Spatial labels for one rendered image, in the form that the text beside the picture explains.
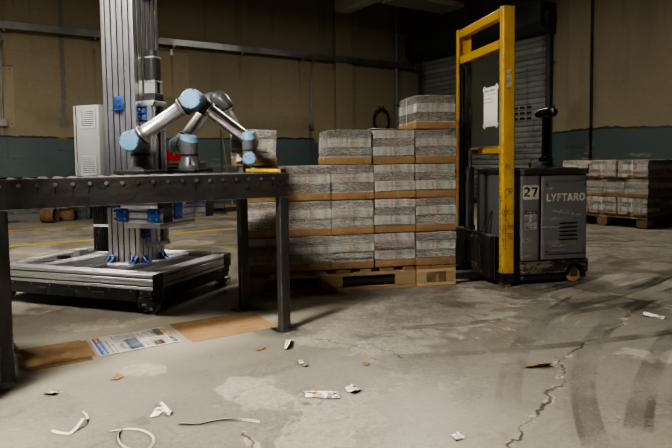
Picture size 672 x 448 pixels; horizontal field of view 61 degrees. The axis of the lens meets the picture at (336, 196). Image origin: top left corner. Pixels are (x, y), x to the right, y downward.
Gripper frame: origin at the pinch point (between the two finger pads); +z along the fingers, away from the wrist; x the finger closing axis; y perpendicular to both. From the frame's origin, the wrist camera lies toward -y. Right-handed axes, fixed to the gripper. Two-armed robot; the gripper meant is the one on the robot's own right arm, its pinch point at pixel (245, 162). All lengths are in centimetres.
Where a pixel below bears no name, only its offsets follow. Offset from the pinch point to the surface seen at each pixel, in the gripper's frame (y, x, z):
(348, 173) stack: -8, -67, 3
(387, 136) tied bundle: 16, -93, 2
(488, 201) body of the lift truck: -31, -182, 32
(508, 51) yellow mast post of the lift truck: 70, -170, -18
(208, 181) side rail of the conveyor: -8, 24, -90
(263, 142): 12.8, -11.8, 4.6
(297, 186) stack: -15.6, -32.9, 3.3
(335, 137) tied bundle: 16, -58, 3
